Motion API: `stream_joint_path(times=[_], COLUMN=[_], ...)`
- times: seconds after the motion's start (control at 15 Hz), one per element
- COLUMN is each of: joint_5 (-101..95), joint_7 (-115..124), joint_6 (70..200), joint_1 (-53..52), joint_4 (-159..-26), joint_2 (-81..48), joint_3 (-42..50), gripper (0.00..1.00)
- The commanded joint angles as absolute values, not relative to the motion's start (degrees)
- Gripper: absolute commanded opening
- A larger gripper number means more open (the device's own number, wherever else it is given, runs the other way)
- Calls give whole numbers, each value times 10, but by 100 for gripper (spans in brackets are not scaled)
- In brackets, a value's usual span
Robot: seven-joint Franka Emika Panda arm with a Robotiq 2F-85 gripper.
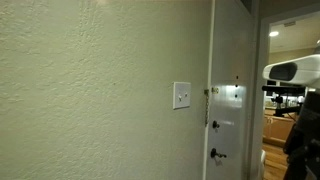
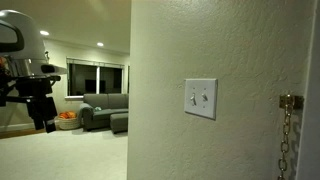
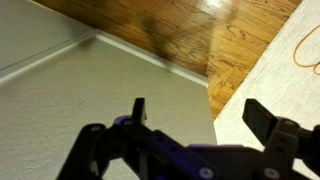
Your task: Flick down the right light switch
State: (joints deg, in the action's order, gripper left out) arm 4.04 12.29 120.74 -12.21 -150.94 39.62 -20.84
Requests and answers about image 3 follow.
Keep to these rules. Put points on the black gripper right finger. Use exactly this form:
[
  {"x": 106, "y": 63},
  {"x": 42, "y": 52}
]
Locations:
[{"x": 284, "y": 140}]

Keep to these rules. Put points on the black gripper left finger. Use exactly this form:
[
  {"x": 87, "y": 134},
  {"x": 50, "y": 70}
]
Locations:
[{"x": 97, "y": 145}]

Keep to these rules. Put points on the white baseboard trim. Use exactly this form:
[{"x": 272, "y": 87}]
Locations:
[{"x": 110, "y": 55}]

